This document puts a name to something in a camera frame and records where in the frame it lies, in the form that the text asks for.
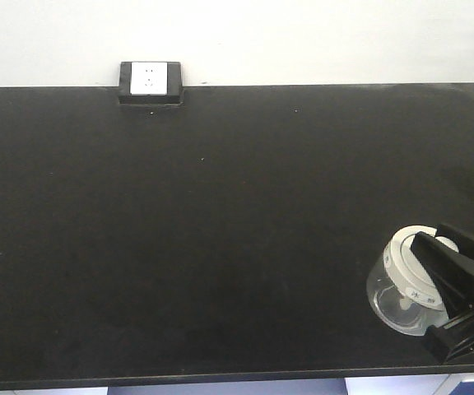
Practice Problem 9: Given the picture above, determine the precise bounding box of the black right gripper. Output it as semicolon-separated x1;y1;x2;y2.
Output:
411;223;474;364

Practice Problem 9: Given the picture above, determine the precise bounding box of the glass jar with white lid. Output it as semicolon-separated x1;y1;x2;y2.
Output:
366;225;458;337

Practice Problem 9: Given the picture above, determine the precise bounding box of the white power socket black box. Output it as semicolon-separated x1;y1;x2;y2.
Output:
118;61;184;105

